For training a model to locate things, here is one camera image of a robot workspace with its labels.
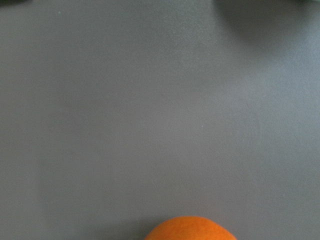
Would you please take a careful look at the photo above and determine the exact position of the orange mandarin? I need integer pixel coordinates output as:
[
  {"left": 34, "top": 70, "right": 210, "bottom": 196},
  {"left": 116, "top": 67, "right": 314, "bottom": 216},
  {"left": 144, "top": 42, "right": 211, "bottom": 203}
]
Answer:
[{"left": 145, "top": 216, "right": 236, "bottom": 240}]

